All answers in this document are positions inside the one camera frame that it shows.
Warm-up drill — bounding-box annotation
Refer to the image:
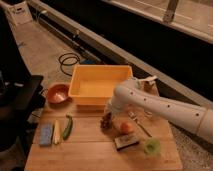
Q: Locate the dark red grape bunch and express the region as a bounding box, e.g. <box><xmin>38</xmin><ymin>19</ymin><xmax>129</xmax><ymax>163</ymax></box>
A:
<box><xmin>100</xmin><ymin>113</ymin><xmax>112</xmax><ymax>130</ymax></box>

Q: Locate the red bowl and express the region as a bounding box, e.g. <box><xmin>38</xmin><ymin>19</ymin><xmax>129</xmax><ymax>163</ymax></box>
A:
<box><xmin>46</xmin><ymin>83</ymin><xmax>69</xmax><ymax>104</ymax></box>

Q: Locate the green plastic cup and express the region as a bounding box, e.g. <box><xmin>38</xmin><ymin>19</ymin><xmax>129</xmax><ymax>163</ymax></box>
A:
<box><xmin>144</xmin><ymin>138</ymin><xmax>161</xmax><ymax>156</ymax></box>

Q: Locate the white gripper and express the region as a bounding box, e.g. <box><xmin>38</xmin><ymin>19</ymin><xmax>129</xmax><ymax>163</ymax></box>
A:
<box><xmin>104</xmin><ymin>100</ymin><xmax>120</xmax><ymax>121</ymax></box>

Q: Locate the black rectangular sponge block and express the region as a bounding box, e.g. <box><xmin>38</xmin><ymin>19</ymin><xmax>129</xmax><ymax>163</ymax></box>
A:
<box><xmin>114</xmin><ymin>133</ymin><xmax>140</xmax><ymax>150</ymax></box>

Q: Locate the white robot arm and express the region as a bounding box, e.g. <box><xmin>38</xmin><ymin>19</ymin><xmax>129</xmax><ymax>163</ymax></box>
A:
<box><xmin>106</xmin><ymin>79</ymin><xmax>213</xmax><ymax>144</ymax></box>

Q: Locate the yellow plastic bin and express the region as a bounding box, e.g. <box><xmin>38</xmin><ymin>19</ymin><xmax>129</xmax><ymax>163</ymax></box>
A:
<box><xmin>68</xmin><ymin>65</ymin><xmax>133</xmax><ymax>106</ymax></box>

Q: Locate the black coiled cable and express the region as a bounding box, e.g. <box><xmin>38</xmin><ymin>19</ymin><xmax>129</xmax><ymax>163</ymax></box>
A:
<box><xmin>58</xmin><ymin>52</ymin><xmax>82</xmax><ymax>77</ymax></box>

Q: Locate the pale yellow corn piece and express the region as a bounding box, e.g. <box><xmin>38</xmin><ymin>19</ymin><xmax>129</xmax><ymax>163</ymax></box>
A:
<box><xmin>53</xmin><ymin>120</ymin><xmax>61</xmax><ymax>145</ymax></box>

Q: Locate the white box on floor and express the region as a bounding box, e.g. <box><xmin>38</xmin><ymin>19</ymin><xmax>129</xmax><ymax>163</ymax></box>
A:
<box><xmin>5</xmin><ymin>1</ymin><xmax>33</xmax><ymax>26</ymax></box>

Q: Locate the green cucumber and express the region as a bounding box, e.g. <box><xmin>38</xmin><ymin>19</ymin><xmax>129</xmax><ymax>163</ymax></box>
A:
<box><xmin>62</xmin><ymin>115</ymin><xmax>73</xmax><ymax>140</ymax></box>

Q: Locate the blue sponge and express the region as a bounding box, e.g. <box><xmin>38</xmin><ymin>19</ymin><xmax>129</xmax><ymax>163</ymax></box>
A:
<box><xmin>39</xmin><ymin>123</ymin><xmax>53</xmax><ymax>146</ymax></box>

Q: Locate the metal spoon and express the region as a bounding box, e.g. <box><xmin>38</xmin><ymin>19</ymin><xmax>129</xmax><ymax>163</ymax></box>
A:
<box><xmin>129</xmin><ymin>112</ymin><xmax>152</xmax><ymax>137</ymax></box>

